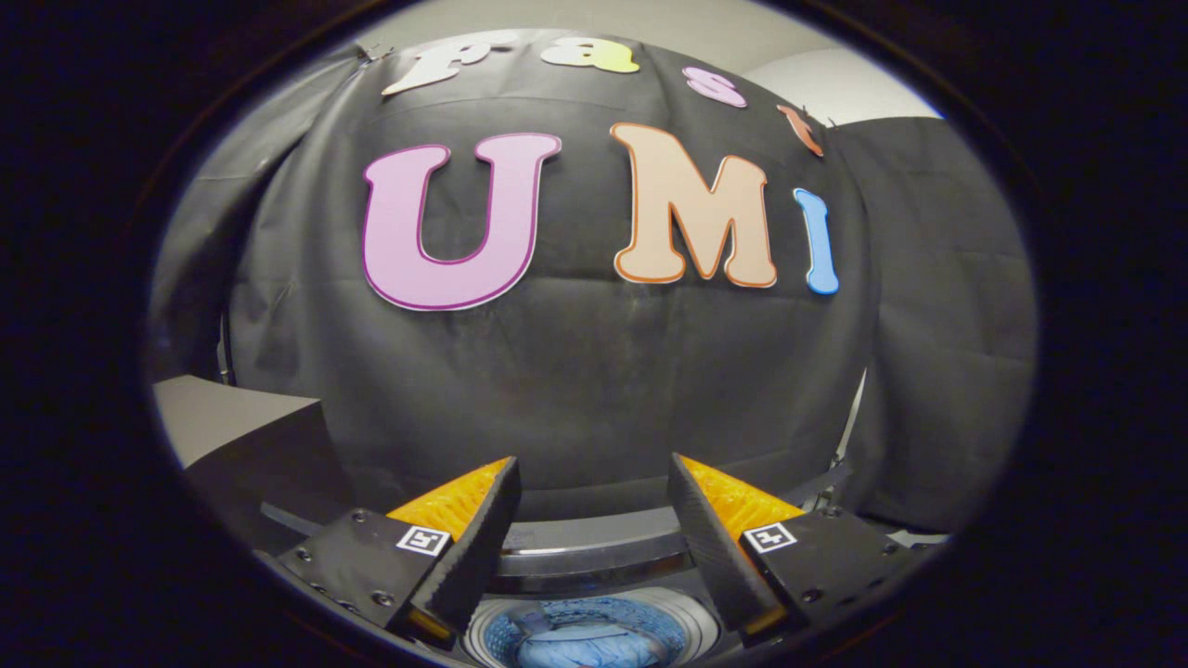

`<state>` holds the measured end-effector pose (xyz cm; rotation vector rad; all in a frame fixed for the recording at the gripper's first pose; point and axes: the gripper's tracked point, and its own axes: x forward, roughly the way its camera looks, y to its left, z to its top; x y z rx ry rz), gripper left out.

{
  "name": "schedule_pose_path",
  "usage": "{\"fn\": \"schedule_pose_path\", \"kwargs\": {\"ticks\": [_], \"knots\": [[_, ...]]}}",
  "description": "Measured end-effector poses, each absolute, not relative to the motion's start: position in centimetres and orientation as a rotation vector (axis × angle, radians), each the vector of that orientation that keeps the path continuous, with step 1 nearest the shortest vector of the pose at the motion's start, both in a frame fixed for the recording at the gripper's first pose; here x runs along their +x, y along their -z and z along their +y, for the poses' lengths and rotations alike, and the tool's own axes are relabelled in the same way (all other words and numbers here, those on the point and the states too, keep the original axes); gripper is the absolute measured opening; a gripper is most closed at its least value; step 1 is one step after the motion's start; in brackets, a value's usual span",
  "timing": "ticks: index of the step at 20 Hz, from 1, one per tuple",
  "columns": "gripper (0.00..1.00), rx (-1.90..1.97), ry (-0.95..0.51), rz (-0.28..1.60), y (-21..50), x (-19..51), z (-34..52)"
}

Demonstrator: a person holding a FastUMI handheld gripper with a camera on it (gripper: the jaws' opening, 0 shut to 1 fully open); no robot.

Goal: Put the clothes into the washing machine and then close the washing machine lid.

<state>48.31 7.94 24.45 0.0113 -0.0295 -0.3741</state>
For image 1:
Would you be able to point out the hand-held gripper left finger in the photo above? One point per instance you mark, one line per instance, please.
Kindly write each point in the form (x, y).
(478, 552)

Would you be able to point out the white cabinet with dark side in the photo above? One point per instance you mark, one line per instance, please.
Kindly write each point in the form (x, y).
(223, 413)

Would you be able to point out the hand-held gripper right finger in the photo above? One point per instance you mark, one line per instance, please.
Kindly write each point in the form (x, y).
(710, 557)

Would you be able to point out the dark washing machine lid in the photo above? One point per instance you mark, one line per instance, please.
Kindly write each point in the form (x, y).
(594, 547)

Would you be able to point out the black backdrop cloth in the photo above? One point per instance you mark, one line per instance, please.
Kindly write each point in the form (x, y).
(575, 371)

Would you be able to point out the metal backdrop stand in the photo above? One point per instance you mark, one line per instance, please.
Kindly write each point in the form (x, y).
(225, 353)
(821, 496)

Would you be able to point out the light blue shirt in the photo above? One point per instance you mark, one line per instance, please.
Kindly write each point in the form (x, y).
(594, 645)

